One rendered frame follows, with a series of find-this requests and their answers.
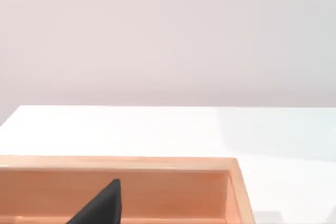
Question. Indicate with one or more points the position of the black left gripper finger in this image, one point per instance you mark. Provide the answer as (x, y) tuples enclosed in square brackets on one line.
[(106, 205)]

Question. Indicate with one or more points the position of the shallow salmon-coloured box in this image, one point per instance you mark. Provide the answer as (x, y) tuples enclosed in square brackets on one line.
[(170, 192)]

